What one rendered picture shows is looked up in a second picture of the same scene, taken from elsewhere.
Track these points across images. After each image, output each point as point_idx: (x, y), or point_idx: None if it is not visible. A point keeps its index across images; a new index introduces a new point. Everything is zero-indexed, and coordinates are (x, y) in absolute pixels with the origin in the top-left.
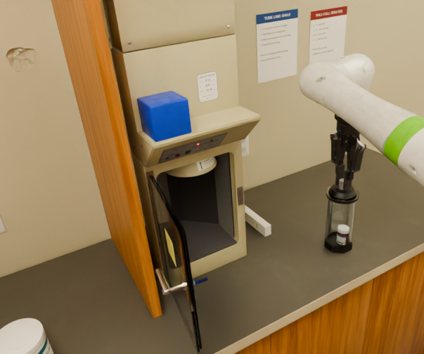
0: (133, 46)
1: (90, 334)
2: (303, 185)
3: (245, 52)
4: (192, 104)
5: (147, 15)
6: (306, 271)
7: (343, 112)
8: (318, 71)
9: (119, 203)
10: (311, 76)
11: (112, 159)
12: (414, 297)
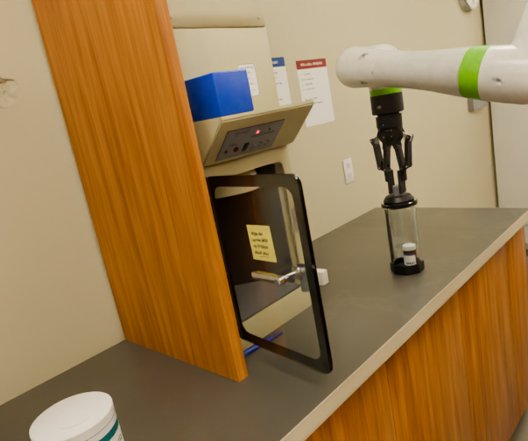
0: (174, 22)
1: (158, 423)
2: (334, 243)
3: None
4: None
5: None
6: (392, 294)
7: (399, 72)
8: (357, 51)
9: (170, 227)
10: (351, 57)
11: (164, 156)
12: (495, 326)
